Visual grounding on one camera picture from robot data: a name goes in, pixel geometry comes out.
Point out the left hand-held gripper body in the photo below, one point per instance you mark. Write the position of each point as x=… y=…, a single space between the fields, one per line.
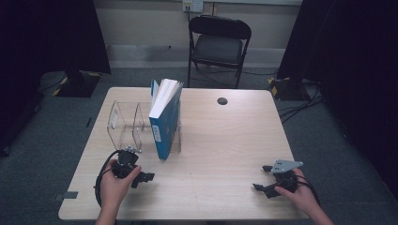
x=126 y=161

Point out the black folding chair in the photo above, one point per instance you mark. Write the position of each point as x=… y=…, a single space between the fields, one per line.
x=217 y=48

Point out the person's left hand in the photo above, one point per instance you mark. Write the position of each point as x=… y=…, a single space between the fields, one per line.
x=114 y=193

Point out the white wall outlet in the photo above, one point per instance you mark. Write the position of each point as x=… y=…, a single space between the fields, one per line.
x=192 y=5

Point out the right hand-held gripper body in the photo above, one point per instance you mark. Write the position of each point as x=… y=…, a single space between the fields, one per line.
x=286 y=179

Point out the clear acrylic book rack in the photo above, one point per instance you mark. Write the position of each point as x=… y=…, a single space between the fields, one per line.
x=125 y=128

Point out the blue paperback book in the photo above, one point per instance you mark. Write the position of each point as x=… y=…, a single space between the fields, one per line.
x=164 y=131

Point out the black curtain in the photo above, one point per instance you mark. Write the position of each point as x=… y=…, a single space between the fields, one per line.
x=37 y=47
x=353 y=56

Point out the person's right hand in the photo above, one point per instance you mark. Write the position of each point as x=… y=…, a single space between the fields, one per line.
x=302 y=197

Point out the black stand base yellow tape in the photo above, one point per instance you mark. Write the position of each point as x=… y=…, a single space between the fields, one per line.
x=78 y=84
x=286 y=89

